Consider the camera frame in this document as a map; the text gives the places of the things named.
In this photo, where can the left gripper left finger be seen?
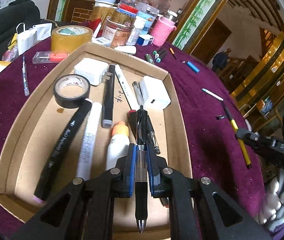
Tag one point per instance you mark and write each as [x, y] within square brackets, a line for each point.
[83, 209]

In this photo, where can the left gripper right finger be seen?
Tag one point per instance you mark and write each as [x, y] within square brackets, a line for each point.
[199, 208]

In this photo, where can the black gel pen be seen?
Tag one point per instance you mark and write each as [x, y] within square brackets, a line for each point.
[141, 192]

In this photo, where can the silver marker pen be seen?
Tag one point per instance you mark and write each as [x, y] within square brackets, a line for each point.
[130, 97]

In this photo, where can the purple sleeve forearm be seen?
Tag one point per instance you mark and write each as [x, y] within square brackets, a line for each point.
[278, 233]

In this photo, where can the white gloved right hand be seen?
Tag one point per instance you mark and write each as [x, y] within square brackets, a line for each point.
[271, 212]

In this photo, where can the white long tube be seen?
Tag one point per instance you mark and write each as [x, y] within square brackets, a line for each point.
[85, 160]

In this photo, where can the black marker pink cap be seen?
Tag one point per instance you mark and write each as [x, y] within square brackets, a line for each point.
[59, 151]

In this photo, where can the white glue bottle orange cap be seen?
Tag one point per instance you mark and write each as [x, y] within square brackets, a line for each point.
[118, 145]

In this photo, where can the purple tablecloth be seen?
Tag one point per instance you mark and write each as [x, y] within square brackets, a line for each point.
[214, 151]

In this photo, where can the cardboard box tray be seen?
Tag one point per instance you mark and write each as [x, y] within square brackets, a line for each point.
[42, 121]

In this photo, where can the white pen on table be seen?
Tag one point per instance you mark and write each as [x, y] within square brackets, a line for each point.
[212, 94]

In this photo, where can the black electrical tape roll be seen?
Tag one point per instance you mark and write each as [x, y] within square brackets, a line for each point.
[70, 91]

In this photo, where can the white power adapter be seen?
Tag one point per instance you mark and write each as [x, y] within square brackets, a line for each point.
[154, 93]

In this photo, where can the blue lighter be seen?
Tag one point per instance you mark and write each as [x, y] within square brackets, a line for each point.
[192, 66]

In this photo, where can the black marker grey cap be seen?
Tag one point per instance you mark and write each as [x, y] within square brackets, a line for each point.
[108, 99]

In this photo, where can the patterned blue pen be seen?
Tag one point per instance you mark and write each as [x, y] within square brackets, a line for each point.
[25, 79]

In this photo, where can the white charger with prongs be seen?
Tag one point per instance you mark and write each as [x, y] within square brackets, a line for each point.
[94, 71]

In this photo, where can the orange black small pen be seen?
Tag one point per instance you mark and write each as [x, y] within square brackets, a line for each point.
[173, 53]

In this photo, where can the black marker blue cap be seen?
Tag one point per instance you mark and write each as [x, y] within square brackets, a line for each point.
[161, 56]

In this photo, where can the green lighter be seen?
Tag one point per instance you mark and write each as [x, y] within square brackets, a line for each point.
[149, 59]

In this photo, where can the clear case red item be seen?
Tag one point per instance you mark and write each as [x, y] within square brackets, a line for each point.
[49, 57]

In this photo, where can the black marker green cap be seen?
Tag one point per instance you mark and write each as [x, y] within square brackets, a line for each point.
[157, 52]

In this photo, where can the yellow packing tape roll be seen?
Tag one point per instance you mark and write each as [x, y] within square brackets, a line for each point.
[68, 38]

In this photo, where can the pink knitted bottle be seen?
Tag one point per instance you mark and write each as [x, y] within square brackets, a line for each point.
[163, 27]

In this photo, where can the small white blue box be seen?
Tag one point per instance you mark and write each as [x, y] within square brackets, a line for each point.
[144, 39]

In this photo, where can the white supplement jar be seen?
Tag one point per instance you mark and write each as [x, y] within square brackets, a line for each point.
[137, 29]

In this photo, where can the white paper bag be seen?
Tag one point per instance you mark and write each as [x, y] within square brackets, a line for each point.
[28, 38]

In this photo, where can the clear jar with sticks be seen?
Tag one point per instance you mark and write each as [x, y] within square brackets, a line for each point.
[117, 33]

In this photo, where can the black sofa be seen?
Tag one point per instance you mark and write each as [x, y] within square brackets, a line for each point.
[18, 11]

